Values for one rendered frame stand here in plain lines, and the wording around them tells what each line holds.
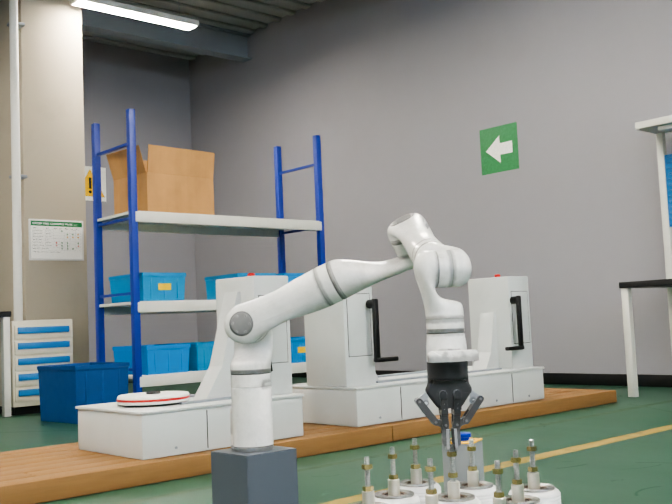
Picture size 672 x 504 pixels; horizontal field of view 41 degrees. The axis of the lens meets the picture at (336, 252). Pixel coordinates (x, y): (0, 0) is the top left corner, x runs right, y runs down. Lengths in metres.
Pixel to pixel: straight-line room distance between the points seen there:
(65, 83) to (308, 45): 2.85
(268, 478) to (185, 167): 5.14
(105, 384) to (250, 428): 4.12
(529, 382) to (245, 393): 3.42
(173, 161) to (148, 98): 4.45
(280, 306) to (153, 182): 4.88
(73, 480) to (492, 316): 2.80
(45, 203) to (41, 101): 0.88
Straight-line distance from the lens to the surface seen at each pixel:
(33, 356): 7.00
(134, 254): 6.58
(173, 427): 3.65
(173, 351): 6.72
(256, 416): 2.02
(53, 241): 7.96
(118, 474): 3.46
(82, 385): 6.01
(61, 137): 8.15
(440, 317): 1.63
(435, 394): 1.65
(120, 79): 11.18
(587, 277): 7.26
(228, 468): 2.03
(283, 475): 2.04
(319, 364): 4.44
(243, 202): 10.49
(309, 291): 1.96
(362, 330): 4.37
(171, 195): 6.88
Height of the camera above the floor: 0.58
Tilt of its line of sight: 4 degrees up
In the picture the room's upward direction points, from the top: 3 degrees counter-clockwise
